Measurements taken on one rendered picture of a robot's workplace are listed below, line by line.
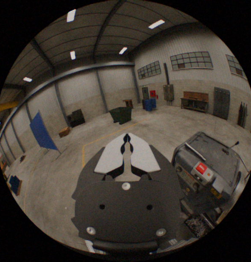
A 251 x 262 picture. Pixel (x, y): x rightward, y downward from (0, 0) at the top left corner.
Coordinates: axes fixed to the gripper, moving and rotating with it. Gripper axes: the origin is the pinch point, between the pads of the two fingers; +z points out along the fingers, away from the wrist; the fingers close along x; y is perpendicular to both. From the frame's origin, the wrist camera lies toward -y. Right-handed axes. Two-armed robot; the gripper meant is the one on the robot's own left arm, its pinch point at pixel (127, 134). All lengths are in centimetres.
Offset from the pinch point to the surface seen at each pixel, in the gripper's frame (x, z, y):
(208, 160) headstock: 50, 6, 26
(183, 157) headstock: 34.4, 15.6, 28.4
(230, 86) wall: 669, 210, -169
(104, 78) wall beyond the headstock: -257, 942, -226
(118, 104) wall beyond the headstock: -126, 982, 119
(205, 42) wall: 568, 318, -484
